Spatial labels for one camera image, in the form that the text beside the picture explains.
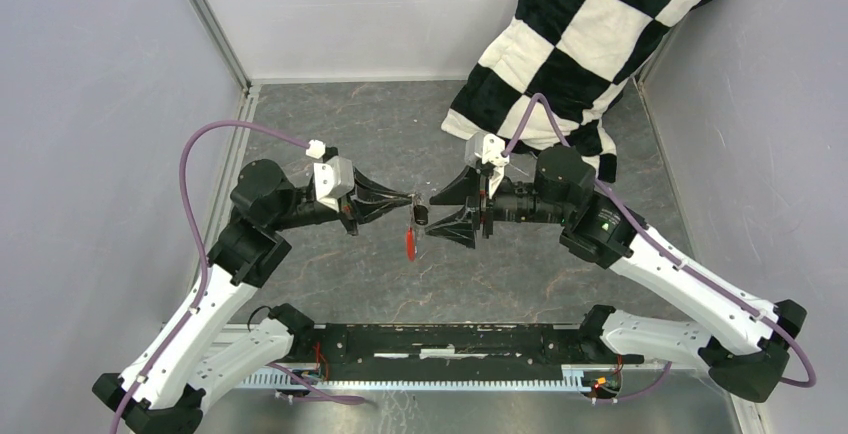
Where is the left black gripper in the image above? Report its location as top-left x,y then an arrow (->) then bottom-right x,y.
270,164 -> 413,235

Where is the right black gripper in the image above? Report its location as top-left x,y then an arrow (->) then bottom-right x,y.
425,162 -> 571,249

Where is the black head key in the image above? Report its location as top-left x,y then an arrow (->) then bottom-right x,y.
412,204 -> 429,226

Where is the metal key holder plate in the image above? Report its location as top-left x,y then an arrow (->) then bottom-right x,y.
410,193 -> 426,212

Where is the red key tag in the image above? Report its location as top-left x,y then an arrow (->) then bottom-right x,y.
405,227 -> 417,262

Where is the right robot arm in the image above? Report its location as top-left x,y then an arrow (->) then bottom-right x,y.
426,145 -> 807,403

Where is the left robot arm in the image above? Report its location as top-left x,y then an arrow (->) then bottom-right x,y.
92,156 -> 414,433

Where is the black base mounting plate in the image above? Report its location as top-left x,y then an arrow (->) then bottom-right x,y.
283,323 -> 644,381

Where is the black white checkered blanket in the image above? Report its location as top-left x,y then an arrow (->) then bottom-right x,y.
441,0 -> 712,183

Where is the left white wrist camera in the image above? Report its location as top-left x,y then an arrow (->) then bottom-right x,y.
305,139 -> 355,213

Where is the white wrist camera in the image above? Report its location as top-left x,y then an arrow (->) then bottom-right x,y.
305,139 -> 355,213
464,131 -> 510,199

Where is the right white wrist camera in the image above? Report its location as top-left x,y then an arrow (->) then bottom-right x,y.
464,131 -> 510,199

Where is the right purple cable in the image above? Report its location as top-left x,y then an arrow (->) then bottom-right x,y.
503,93 -> 817,404

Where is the slotted cable duct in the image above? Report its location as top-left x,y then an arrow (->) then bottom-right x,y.
237,368 -> 592,394

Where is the aluminium frame rail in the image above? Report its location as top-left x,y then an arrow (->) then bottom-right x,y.
188,0 -> 253,93

